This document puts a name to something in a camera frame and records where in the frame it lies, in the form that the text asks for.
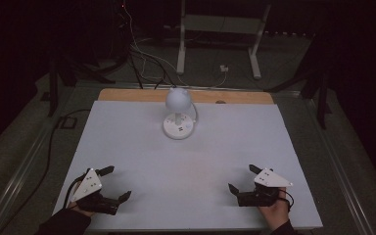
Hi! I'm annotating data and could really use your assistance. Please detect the bundle of black floor cables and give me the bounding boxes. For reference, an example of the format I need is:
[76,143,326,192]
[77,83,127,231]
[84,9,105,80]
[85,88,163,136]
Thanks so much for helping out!
[127,45,178,90]

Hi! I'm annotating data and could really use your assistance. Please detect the black floor box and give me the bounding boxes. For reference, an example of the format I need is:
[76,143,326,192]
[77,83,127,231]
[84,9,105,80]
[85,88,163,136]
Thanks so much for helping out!
[58,116,78,130]

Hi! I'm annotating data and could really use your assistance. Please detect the white round desk lamp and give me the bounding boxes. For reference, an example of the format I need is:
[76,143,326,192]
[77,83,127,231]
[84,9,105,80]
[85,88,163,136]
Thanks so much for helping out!
[162,86,197,141]

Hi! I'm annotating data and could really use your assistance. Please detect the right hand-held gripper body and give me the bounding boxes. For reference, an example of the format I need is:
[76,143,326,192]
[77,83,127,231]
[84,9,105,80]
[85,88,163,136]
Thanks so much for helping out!
[237,167,294,208]

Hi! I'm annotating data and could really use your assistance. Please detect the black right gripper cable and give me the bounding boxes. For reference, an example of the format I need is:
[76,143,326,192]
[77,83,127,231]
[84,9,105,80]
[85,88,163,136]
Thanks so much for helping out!
[278,187,295,212]

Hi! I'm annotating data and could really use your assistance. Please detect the long black floor cable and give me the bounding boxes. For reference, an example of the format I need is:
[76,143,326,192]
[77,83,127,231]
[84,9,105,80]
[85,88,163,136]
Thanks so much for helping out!
[0,108,92,235]

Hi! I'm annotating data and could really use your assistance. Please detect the person's right hand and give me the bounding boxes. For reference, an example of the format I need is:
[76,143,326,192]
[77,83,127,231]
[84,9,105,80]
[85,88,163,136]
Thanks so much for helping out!
[258,187,291,231]

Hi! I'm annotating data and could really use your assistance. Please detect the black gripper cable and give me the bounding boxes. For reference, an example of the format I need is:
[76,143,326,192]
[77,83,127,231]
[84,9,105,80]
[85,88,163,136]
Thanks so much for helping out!
[278,187,295,212]
[63,168,91,210]

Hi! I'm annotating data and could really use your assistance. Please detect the person's left hand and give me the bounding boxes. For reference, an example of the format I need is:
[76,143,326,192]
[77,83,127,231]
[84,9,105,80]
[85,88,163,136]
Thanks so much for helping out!
[68,201,96,218]

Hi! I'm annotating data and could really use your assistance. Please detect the metal floor rail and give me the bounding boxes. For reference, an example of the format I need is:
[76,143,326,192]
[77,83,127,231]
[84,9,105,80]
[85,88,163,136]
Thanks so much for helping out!
[303,97,376,235]
[0,87,79,235]

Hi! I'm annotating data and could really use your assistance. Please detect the black stand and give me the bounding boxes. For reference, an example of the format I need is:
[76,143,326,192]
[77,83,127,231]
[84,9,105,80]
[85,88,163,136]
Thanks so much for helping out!
[263,32,333,130]
[47,55,118,118]

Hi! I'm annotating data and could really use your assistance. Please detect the white metal stand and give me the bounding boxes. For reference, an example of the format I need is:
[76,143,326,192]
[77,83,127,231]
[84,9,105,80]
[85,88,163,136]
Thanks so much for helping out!
[175,0,272,80]

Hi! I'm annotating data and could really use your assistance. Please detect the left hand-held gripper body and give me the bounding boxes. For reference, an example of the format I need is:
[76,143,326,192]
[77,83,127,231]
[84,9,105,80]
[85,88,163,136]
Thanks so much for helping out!
[70,167,120,216]

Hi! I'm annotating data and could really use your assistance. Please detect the white table mat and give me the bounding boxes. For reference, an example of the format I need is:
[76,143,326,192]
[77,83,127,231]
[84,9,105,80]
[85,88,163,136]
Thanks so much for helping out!
[52,100,323,231]

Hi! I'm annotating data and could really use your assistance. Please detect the white floor cable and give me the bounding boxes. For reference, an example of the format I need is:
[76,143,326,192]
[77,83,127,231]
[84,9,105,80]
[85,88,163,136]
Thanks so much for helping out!
[122,2,228,90]

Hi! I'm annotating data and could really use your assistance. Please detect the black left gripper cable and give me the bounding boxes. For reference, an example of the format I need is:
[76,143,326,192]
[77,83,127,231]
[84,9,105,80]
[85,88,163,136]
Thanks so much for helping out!
[63,168,91,210]

